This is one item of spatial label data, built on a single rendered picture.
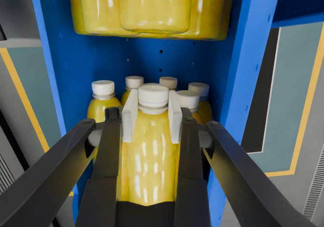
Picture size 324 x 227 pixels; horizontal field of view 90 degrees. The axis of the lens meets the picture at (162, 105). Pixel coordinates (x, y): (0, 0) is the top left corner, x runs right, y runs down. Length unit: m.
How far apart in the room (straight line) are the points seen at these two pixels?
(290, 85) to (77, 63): 1.69
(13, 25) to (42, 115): 1.26
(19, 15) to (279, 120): 1.89
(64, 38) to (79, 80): 0.07
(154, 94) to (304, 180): 2.44
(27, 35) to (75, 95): 0.37
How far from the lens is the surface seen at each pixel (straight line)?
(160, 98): 0.19
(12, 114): 1.97
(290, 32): 1.69
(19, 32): 0.63
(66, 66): 0.30
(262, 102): 1.52
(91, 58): 0.35
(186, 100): 0.24
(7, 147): 2.00
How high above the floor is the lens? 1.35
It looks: 69 degrees down
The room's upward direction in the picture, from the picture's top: 177 degrees clockwise
